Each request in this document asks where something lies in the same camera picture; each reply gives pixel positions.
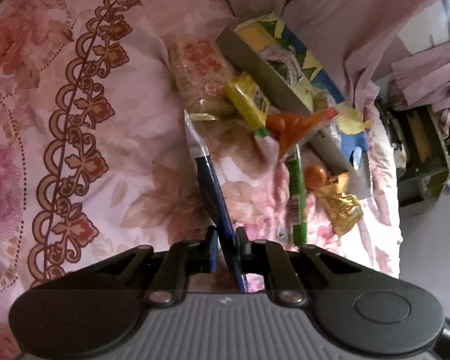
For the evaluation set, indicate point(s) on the pink draped curtain sheet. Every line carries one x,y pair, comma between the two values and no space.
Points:
348,37

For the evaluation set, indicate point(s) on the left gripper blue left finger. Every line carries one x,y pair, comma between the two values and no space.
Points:
211,249

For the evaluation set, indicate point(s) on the clear crispy rice cake pack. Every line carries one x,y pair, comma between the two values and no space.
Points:
201,72

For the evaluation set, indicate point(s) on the orange white snack packet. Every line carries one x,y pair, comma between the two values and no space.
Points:
290,129

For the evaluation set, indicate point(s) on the green sausage stick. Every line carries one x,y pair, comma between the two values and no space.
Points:
297,198

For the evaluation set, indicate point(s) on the green white vegetable snack pouch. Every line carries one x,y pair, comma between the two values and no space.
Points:
287,66

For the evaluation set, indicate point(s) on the dark blue packet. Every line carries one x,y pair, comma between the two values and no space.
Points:
214,201

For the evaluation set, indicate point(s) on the painted cardboard box tray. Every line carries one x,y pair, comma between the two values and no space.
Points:
343,146

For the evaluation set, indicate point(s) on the hanging pink cloth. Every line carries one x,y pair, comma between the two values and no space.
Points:
423,79

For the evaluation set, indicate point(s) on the yellow snack bar packet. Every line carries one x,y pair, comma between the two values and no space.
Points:
250,102

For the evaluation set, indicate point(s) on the dark wooden desk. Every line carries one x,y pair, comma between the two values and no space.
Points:
421,157

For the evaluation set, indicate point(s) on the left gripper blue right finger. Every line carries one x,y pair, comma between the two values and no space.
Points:
244,248

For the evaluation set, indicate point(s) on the orange mandarin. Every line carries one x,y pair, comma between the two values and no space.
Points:
315,177

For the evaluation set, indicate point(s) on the floral pink bedsheet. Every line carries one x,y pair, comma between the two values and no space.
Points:
93,155

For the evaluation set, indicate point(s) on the gold foil snack packet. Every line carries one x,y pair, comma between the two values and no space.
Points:
343,209

